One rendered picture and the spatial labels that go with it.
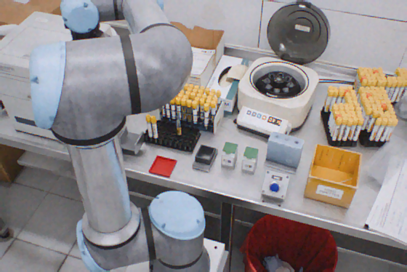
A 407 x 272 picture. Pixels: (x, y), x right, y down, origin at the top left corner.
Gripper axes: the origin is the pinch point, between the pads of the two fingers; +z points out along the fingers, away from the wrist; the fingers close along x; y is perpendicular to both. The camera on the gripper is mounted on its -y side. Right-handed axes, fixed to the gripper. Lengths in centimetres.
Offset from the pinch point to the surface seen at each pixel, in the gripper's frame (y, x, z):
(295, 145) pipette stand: -55, -9, 15
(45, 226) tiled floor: 60, -5, 112
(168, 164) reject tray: -18.4, 2.3, 24.5
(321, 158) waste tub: -63, -12, 20
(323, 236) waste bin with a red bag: -72, -19, 71
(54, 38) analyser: 21.5, -9.5, -5.4
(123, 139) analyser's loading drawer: -2.4, 0.3, 20.5
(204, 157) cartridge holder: -28.3, -3.2, 23.3
